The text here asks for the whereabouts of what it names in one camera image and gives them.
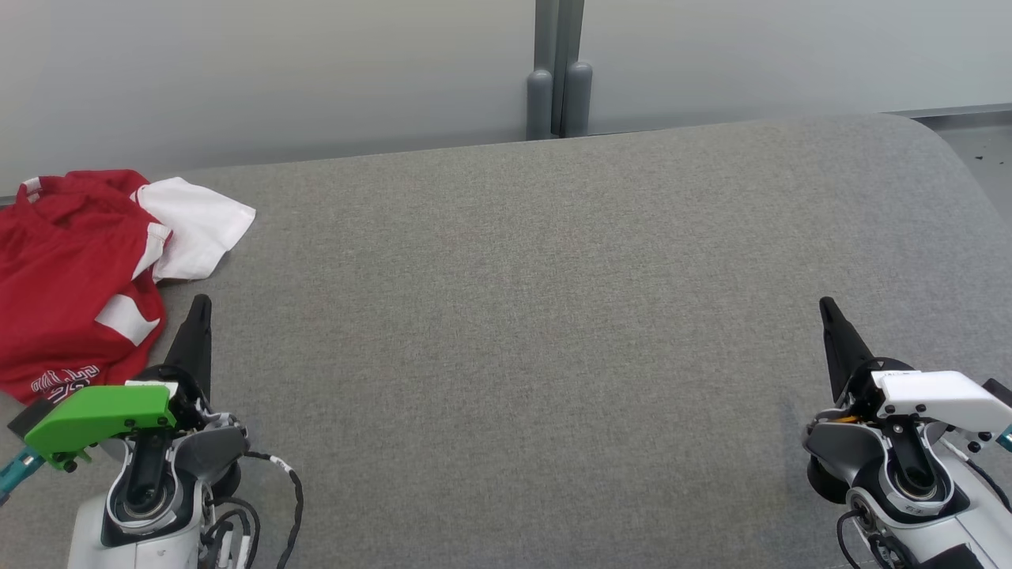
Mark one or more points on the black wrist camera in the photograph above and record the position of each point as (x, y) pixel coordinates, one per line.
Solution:
(1000, 391)
(28, 416)

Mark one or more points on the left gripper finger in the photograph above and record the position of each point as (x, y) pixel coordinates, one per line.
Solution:
(194, 340)

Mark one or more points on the red white jersey shirt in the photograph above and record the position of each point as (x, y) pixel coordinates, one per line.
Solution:
(202, 225)

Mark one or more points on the grey rounded post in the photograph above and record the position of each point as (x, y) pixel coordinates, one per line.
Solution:
(579, 99)
(539, 103)

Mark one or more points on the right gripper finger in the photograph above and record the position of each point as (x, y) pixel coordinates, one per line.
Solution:
(842, 340)

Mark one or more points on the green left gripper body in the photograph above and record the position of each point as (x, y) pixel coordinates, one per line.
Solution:
(103, 415)

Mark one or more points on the teal left camera connector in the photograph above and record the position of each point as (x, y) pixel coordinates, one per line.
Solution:
(17, 468)

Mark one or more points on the grey wall base rail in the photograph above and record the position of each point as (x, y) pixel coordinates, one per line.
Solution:
(964, 111)
(8, 199)

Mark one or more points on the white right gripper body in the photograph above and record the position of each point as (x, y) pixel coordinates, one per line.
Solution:
(941, 395)

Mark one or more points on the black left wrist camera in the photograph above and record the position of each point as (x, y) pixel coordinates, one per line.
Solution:
(28, 416)

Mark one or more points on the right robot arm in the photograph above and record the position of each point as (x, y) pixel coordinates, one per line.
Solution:
(917, 506)

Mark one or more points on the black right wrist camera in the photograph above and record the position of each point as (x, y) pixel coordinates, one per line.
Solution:
(1000, 391)

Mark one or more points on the teal camera connector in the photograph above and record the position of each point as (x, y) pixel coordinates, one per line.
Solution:
(1006, 438)
(17, 468)

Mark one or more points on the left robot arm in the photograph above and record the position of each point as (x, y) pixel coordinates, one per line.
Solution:
(150, 521)

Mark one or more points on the teal right camera connector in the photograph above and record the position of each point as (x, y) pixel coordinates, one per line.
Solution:
(1006, 438)

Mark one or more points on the grey vertical wall frame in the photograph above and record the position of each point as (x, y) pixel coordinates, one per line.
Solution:
(559, 47)

